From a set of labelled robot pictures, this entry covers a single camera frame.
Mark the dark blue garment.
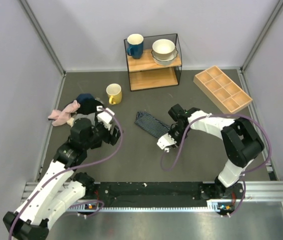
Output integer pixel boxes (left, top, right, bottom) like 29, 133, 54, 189
75, 93, 95, 104

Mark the yellow ceramic mug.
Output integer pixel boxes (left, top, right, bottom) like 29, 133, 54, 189
106, 83, 122, 105

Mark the black garment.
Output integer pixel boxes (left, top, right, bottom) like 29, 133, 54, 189
77, 98, 105, 115

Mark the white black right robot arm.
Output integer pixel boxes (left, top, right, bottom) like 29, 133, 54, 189
157, 104, 265, 198

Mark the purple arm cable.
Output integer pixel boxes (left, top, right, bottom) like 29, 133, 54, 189
160, 113, 274, 217
7, 106, 124, 238

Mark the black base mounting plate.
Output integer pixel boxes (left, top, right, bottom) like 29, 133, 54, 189
82, 182, 237, 208

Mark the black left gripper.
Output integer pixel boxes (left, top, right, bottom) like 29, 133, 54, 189
83, 111, 123, 150

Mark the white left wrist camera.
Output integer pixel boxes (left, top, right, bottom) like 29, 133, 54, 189
96, 105, 115, 131

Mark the white scalloped bowl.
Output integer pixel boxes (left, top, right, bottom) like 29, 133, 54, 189
151, 48, 178, 66

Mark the wooden compartment tray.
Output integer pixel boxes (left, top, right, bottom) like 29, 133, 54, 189
193, 66, 253, 114

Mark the navy striped boxer underwear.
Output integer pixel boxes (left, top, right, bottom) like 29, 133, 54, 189
134, 111, 171, 139

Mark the grey slotted cable duct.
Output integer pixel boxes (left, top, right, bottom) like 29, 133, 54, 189
66, 201, 235, 213

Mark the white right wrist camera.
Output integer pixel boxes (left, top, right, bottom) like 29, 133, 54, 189
157, 133, 177, 153

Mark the black wire wooden shelf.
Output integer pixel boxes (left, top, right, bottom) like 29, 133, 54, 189
126, 33, 183, 92

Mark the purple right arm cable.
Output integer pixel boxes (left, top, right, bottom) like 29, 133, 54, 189
160, 113, 274, 217

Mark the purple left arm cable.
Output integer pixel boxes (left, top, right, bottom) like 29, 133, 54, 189
7, 106, 124, 238

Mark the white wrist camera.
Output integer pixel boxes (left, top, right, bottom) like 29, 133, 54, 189
157, 133, 177, 153
96, 105, 115, 131

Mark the cream ceramic bowl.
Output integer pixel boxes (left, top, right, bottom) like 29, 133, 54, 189
152, 39, 176, 60

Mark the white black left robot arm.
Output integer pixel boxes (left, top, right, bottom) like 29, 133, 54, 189
3, 115, 123, 240

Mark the blue ceramic mug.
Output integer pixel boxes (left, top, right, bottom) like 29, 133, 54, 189
126, 33, 144, 59

